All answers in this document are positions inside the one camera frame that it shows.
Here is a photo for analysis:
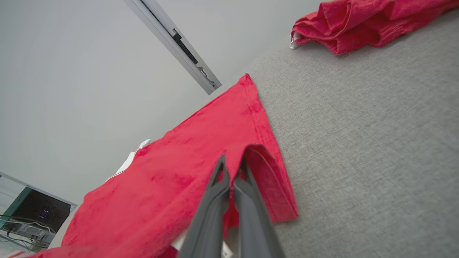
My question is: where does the red basketball jersey striped trim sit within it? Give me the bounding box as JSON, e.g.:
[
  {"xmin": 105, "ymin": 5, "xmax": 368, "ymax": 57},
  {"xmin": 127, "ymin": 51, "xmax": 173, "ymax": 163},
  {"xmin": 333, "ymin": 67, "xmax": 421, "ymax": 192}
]
[{"xmin": 22, "ymin": 73, "xmax": 299, "ymax": 258}]

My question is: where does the red shorts white band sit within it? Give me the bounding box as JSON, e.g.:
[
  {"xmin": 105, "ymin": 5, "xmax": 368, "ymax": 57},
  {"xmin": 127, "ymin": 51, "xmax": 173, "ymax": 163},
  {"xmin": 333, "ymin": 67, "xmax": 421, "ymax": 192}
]
[{"xmin": 290, "ymin": 0, "xmax": 459, "ymax": 56}]

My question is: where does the black electronics box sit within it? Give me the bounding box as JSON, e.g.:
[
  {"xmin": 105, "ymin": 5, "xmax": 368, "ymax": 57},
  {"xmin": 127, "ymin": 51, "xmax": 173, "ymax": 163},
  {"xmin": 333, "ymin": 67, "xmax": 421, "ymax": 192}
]
[{"xmin": 13, "ymin": 188, "xmax": 72, "ymax": 233}]

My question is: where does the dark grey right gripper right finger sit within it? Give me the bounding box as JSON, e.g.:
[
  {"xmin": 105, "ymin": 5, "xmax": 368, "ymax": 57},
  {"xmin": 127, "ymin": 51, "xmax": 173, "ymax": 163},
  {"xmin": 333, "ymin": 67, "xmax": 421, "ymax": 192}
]
[{"xmin": 233, "ymin": 156, "xmax": 286, "ymax": 258}]

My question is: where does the grey partition post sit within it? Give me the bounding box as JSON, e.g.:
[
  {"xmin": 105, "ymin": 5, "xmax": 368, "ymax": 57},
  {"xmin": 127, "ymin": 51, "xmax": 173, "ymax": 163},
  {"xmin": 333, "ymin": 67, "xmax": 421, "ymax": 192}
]
[{"xmin": 124, "ymin": 0, "xmax": 222, "ymax": 95}]

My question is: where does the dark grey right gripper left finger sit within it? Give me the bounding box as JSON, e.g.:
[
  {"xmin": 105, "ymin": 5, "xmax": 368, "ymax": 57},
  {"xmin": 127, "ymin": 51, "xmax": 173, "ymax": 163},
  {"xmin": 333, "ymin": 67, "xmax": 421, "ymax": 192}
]
[{"xmin": 178, "ymin": 155, "xmax": 230, "ymax": 258}]

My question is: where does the silver electronics device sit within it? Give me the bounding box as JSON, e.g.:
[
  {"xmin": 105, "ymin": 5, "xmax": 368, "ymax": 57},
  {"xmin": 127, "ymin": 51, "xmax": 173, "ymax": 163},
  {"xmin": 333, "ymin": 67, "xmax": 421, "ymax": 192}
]
[{"xmin": 2, "ymin": 220, "xmax": 56, "ymax": 248}]

